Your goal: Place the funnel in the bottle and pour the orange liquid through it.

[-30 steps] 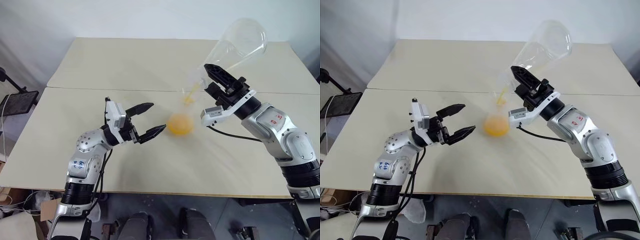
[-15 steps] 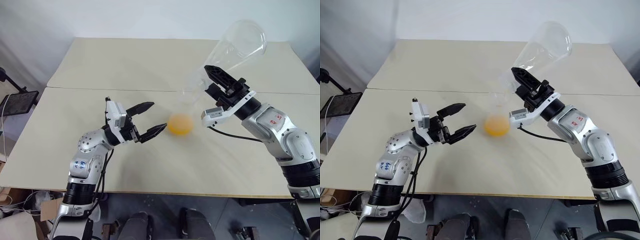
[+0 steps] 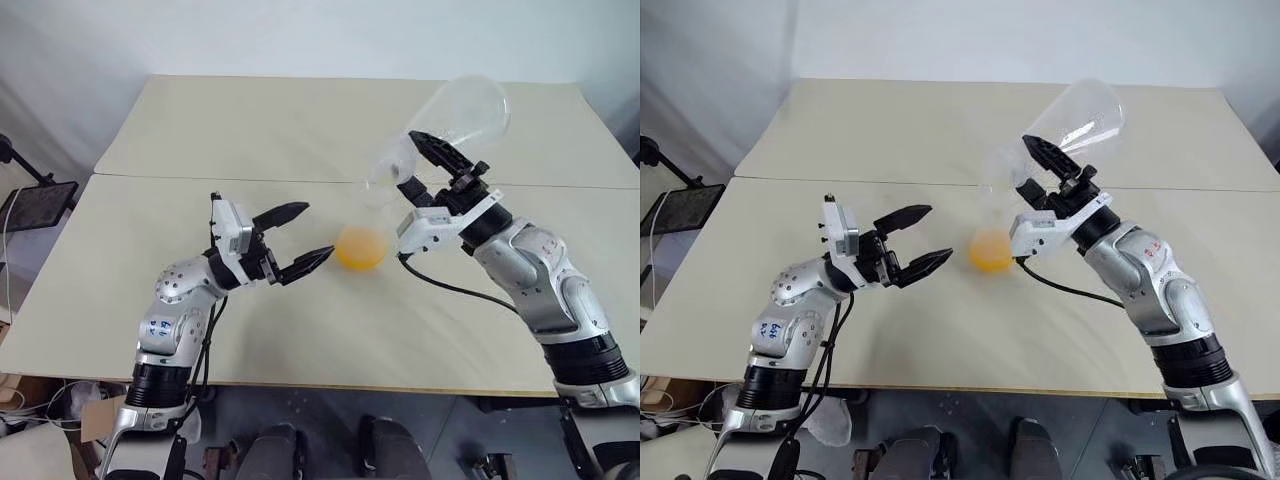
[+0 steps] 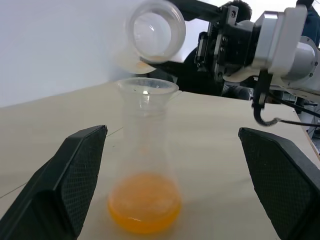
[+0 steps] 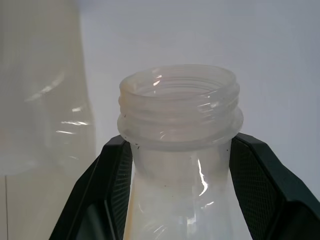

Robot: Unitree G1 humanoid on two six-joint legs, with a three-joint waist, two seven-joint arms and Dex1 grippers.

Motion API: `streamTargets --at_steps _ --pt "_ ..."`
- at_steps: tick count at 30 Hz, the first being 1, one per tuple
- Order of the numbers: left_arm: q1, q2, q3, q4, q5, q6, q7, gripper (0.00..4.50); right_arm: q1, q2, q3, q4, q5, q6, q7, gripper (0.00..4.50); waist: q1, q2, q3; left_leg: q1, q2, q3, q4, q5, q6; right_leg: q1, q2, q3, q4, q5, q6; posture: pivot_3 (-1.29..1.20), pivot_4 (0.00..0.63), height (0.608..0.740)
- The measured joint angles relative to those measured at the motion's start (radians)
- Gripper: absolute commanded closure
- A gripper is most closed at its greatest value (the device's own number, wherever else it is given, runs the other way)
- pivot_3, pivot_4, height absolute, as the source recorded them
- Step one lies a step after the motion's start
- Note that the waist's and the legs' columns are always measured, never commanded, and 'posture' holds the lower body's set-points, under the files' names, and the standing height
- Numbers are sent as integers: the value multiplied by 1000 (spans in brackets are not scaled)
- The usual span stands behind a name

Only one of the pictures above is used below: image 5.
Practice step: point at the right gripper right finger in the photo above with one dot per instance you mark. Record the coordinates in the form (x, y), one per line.
(275, 195)

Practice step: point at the clear plastic cup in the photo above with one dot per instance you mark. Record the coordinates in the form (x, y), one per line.
(45, 87)

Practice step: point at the plastic cup with orange liquid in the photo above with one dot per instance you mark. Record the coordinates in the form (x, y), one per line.
(180, 130)

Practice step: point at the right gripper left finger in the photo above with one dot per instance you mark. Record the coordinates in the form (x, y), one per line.
(85, 200)

